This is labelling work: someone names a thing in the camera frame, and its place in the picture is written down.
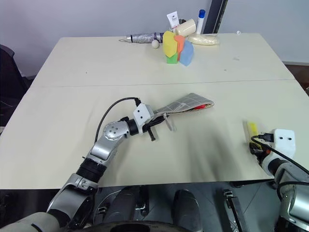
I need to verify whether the black metal bar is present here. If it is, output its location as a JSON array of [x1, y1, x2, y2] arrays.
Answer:
[[221, 188, 250, 232]]

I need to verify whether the grey grid fabric pouch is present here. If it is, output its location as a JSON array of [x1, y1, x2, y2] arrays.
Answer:
[[153, 92, 215, 132]]

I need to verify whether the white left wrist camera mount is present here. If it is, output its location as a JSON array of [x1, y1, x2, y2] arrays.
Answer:
[[132, 103, 155, 135]]

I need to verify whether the dark round disc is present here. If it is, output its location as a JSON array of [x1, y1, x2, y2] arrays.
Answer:
[[83, 221, 208, 232]]

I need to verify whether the white bottle blue cap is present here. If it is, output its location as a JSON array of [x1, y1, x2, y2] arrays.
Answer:
[[195, 9, 206, 35]]

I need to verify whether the black vertical post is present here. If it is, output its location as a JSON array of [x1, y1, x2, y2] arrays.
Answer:
[[203, 0, 229, 34]]

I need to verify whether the white cosmetic tube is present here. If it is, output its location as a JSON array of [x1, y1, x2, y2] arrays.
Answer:
[[166, 12, 180, 32]]

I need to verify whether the black office chair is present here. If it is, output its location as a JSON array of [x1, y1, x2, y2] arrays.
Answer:
[[0, 44, 36, 127]]

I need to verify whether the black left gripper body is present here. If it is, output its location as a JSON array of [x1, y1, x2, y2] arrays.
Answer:
[[141, 122, 157, 133]]

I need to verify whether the cream cylinder roll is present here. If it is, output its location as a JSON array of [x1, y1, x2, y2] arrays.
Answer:
[[175, 18, 197, 37]]

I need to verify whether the green foam block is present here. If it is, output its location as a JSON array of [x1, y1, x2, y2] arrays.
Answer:
[[166, 53, 179, 65]]

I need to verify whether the orange foam block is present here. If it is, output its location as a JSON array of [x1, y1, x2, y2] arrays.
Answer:
[[174, 35, 186, 61]]

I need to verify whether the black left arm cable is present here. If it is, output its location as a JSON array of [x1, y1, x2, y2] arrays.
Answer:
[[95, 97, 141, 145]]

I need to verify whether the folded silver umbrella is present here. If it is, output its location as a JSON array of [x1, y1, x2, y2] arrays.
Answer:
[[118, 32, 165, 44]]

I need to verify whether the blue foam block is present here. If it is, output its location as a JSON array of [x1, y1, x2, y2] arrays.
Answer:
[[179, 40, 195, 67]]

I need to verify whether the red marker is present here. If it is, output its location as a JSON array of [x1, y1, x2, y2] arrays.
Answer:
[[192, 103, 211, 111]]

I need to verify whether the yellow highlighter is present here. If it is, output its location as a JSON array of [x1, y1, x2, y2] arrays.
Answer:
[[246, 120, 259, 145]]

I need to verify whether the dark rounded shape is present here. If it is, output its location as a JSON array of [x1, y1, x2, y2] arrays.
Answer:
[[172, 188, 202, 227], [103, 185, 139, 225]]

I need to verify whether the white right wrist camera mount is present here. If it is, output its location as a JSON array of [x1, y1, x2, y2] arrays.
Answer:
[[270, 129, 296, 159]]

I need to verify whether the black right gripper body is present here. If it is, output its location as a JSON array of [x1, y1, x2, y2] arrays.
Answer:
[[249, 142, 267, 164]]

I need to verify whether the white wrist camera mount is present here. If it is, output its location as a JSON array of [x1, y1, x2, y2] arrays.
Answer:
[[270, 129, 296, 159], [132, 103, 155, 135]]

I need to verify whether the cream soft bag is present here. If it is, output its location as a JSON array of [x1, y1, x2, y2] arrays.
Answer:
[[187, 33, 221, 46]]

